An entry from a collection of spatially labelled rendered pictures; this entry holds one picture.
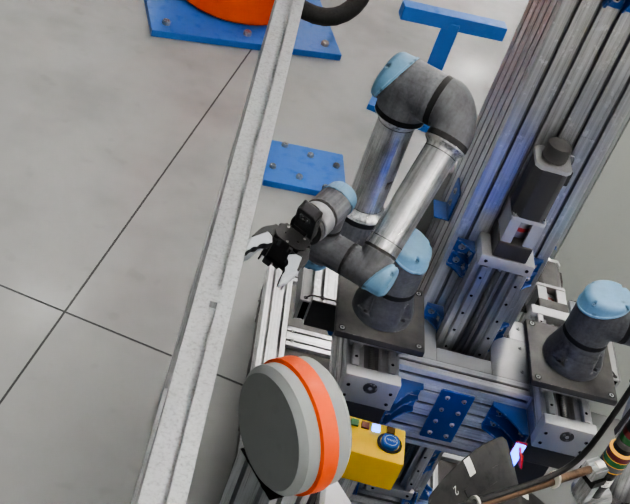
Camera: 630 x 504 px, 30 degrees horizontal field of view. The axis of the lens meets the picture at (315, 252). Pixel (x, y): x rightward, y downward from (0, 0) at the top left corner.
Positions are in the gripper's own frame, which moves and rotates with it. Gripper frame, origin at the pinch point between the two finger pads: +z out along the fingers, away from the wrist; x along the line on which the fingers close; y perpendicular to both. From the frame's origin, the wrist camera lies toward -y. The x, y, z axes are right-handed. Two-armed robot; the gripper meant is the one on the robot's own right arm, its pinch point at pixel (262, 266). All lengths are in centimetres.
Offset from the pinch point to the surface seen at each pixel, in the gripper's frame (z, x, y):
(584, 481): 10, -68, -15
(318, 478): 73, -34, -48
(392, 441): -16, -39, 32
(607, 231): -178, -56, 59
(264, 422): 71, -25, -47
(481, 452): 8, -52, -4
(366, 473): -10, -39, 39
